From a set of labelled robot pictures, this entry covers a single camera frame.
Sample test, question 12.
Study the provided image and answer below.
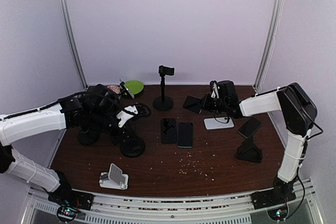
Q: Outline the small phone on rear stand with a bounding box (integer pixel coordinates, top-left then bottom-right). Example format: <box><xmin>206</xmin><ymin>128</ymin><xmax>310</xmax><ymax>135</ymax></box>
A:
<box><xmin>119</xmin><ymin>79</ymin><xmax>134</xmax><ymax>99</ymax></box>

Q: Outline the black phone pink edge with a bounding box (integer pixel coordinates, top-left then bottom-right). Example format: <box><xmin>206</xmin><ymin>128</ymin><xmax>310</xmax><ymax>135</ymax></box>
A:
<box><xmin>183</xmin><ymin>95</ymin><xmax>202</xmax><ymax>114</ymax></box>

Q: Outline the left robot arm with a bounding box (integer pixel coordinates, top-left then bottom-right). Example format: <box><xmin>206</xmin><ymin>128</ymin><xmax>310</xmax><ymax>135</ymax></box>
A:
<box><xmin>1</xmin><ymin>84</ymin><xmax>139</xmax><ymax>205</ymax></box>

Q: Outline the white desktop phone stand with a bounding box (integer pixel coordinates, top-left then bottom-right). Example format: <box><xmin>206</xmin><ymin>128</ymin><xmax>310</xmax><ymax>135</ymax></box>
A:
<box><xmin>99</xmin><ymin>163</ymin><xmax>129</xmax><ymax>190</ymax></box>

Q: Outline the black folding wedge stand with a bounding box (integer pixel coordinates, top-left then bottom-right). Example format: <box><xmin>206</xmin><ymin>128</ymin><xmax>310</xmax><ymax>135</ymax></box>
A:
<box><xmin>236</xmin><ymin>136</ymin><xmax>263</xmax><ymax>163</ymax></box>

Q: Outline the left aluminium frame post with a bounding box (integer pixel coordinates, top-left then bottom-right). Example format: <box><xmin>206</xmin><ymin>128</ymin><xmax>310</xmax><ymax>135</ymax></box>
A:
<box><xmin>60</xmin><ymin>0</ymin><xmax>88</xmax><ymax>89</ymax></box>

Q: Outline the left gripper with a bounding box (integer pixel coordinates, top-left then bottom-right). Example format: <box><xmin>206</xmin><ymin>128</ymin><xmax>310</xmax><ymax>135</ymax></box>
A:
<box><xmin>88</xmin><ymin>108</ymin><xmax>139</xmax><ymax>146</ymax></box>

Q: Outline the black phone front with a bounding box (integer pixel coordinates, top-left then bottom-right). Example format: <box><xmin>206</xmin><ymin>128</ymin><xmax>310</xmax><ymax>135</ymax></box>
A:
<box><xmin>161</xmin><ymin>118</ymin><xmax>177</xmax><ymax>144</ymax></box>

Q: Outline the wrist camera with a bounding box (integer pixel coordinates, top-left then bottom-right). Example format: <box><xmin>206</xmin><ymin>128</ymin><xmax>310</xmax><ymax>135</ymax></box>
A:
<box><xmin>116</xmin><ymin>103</ymin><xmax>152</xmax><ymax>128</ymax></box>
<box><xmin>210</xmin><ymin>80</ymin><xmax>220</xmax><ymax>99</ymax></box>

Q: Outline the dark blue-edged smartphone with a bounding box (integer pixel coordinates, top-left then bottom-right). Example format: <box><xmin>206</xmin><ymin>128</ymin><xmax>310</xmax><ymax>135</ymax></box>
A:
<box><xmin>237</xmin><ymin>117</ymin><xmax>261</xmax><ymax>138</ymax></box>

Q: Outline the aluminium frame post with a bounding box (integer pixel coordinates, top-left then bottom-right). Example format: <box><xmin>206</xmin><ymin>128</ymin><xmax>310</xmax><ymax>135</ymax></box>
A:
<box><xmin>252</xmin><ymin>0</ymin><xmax>287</xmax><ymax>91</ymax></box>
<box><xmin>60</xmin><ymin>0</ymin><xmax>88</xmax><ymax>89</ymax></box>

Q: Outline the black round-base phone stand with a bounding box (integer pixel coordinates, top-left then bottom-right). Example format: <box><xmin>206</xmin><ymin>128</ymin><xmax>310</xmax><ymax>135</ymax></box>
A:
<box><xmin>153</xmin><ymin>65</ymin><xmax>175</xmax><ymax>111</ymax></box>

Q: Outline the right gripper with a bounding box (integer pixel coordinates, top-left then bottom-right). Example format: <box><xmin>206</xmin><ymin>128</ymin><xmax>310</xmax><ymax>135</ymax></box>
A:
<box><xmin>197</xmin><ymin>93</ymin><xmax>228</xmax><ymax>114</ymax></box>

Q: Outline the black round-base tall stand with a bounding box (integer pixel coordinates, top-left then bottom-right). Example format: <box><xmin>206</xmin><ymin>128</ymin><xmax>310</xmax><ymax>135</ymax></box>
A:
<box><xmin>77</xmin><ymin>128</ymin><xmax>100</xmax><ymax>145</ymax></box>

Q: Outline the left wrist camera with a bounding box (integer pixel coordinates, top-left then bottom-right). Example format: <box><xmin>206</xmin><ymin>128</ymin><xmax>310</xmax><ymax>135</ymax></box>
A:
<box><xmin>116</xmin><ymin>103</ymin><xmax>152</xmax><ymax>128</ymax></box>

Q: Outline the white patterned bowl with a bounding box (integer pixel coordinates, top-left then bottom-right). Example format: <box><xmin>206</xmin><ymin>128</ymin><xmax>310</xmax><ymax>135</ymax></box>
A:
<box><xmin>107</xmin><ymin>85</ymin><xmax>121</xmax><ymax>95</ymax></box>

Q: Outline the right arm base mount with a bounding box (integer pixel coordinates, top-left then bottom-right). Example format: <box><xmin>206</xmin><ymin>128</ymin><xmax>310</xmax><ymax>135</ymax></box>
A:
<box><xmin>251</xmin><ymin>180</ymin><xmax>296</xmax><ymax>221</ymax></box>

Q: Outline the black phone teal edge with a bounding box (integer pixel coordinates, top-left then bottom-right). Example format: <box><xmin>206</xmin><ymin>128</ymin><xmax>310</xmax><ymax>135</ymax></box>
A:
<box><xmin>177</xmin><ymin>122</ymin><xmax>193</xmax><ymax>148</ymax></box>

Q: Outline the green plate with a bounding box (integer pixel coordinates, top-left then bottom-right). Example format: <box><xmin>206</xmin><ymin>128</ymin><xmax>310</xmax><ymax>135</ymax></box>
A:
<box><xmin>125</xmin><ymin>80</ymin><xmax>144</xmax><ymax>95</ymax></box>

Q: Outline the front aluminium rail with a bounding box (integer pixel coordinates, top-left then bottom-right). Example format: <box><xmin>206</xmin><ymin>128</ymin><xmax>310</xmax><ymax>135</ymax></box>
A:
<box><xmin>23</xmin><ymin>179</ymin><xmax>323</xmax><ymax>224</ymax></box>

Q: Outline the white smartphone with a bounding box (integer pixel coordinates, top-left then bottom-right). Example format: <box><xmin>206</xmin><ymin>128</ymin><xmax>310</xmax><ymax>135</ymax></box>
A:
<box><xmin>204</xmin><ymin>116</ymin><xmax>234</xmax><ymax>130</ymax></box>

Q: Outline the right aluminium frame post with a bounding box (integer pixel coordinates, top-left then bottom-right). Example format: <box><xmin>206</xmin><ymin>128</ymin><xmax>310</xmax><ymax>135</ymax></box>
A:
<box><xmin>252</xmin><ymin>0</ymin><xmax>287</xmax><ymax>91</ymax></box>

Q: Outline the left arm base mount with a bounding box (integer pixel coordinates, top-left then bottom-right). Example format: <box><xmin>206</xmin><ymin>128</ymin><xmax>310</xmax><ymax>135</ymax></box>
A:
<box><xmin>47</xmin><ymin>191</ymin><xmax>94</xmax><ymax>223</ymax></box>

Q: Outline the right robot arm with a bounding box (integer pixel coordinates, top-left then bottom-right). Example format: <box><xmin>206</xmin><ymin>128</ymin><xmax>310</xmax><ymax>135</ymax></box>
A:
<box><xmin>201</xmin><ymin>80</ymin><xmax>318</xmax><ymax>204</ymax></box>

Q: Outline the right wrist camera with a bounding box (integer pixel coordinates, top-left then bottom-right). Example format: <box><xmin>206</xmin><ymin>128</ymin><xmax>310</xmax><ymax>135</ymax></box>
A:
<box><xmin>210</xmin><ymin>80</ymin><xmax>220</xmax><ymax>99</ymax></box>

